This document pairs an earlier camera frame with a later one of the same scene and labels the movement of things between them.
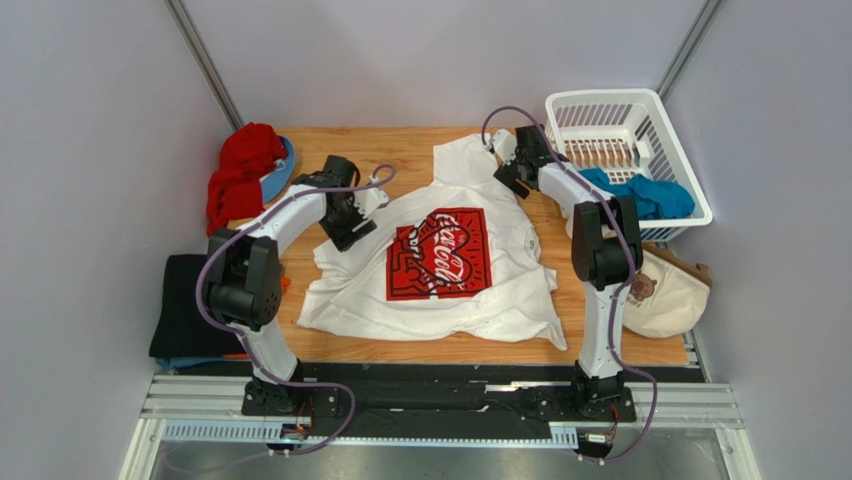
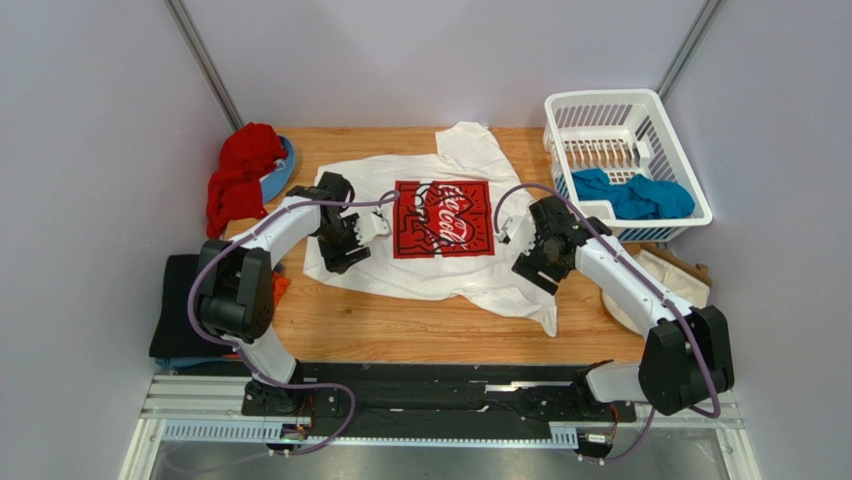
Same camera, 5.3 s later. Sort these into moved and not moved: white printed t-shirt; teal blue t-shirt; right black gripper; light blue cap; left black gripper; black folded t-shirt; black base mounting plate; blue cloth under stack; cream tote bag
Moved: white printed t-shirt; right black gripper; left black gripper
Not moved: light blue cap; black base mounting plate; blue cloth under stack; black folded t-shirt; teal blue t-shirt; cream tote bag
